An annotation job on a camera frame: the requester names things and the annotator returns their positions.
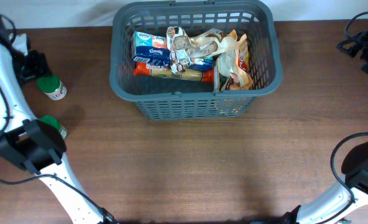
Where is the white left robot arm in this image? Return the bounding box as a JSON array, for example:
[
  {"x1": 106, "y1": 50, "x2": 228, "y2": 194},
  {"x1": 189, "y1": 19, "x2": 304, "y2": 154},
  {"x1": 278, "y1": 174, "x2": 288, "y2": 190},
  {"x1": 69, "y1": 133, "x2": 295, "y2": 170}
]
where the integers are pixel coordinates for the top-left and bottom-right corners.
[{"x1": 0, "y1": 14, "x2": 116, "y2": 223}]

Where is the blue tissue multipack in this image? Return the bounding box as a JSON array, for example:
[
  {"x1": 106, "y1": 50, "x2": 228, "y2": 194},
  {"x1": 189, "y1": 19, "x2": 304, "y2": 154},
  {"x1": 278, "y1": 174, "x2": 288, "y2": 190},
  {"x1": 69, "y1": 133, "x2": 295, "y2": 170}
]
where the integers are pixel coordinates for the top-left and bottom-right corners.
[{"x1": 131, "y1": 31, "x2": 213, "y2": 72}]

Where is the grey plastic basket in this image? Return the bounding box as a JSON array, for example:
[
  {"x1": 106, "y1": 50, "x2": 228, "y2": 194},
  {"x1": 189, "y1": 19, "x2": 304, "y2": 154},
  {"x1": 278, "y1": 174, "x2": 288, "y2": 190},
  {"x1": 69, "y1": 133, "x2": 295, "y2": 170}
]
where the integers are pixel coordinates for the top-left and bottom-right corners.
[{"x1": 109, "y1": 0, "x2": 283, "y2": 120}]

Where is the beige snack bag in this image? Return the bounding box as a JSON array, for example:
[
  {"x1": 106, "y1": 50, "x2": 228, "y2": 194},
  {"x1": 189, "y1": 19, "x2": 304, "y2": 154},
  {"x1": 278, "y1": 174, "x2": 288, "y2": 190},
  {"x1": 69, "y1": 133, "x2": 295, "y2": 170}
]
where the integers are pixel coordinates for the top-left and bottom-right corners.
[{"x1": 213, "y1": 30, "x2": 253, "y2": 92}]

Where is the green lid jar white label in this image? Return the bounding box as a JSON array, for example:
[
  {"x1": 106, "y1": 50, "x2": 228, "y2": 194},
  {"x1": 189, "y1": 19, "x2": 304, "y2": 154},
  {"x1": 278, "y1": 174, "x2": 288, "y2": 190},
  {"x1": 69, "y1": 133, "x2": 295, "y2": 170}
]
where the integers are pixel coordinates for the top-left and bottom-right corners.
[{"x1": 36, "y1": 74, "x2": 67, "y2": 101}]

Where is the orange spaghetti packet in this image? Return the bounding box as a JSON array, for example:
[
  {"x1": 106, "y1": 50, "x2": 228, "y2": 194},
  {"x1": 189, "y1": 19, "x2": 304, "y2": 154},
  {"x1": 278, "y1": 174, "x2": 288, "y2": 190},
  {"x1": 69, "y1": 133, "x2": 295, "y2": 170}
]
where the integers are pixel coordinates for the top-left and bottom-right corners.
[{"x1": 134, "y1": 62, "x2": 214, "y2": 83}]

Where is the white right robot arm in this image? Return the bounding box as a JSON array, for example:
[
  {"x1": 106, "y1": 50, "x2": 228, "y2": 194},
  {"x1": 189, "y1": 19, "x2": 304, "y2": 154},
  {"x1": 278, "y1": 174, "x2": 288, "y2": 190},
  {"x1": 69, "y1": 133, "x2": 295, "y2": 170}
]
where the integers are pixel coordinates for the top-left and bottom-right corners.
[{"x1": 279, "y1": 29, "x2": 368, "y2": 223}]

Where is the green lid pesto jar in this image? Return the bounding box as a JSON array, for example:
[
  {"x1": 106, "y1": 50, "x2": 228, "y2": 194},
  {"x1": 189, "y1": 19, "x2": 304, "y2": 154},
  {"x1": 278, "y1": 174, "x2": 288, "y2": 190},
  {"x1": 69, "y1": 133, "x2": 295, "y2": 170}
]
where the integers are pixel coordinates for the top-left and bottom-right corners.
[{"x1": 39, "y1": 115, "x2": 68, "y2": 139}]

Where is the sliced bread paper bag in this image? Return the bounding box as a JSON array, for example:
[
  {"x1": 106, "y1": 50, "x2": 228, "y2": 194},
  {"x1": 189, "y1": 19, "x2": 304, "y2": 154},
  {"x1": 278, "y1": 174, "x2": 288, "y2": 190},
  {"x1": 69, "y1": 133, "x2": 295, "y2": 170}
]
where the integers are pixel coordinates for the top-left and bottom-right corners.
[{"x1": 166, "y1": 26, "x2": 238, "y2": 74}]

